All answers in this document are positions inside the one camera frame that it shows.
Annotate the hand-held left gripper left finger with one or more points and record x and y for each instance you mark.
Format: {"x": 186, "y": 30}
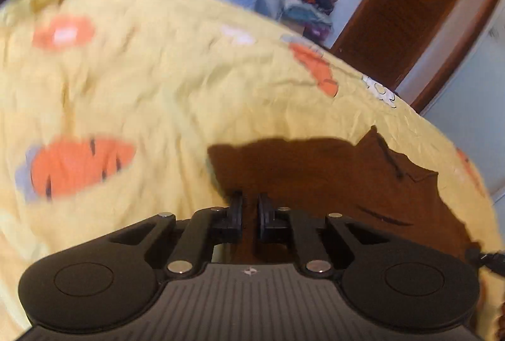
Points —
{"x": 236, "y": 211}

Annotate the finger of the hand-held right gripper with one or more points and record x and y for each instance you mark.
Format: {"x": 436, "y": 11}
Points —
{"x": 483, "y": 258}

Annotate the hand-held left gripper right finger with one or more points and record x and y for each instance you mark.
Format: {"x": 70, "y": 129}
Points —
{"x": 263, "y": 213}

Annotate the brown small garment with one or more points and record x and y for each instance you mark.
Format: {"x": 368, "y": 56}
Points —
{"x": 315, "y": 175}

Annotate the yellow printed blanket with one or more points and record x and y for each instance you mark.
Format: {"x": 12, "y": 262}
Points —
{"x": 158, "y": 88}

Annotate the brown wooden door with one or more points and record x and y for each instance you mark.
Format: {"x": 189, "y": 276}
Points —
{"x": 394, "y": 9}

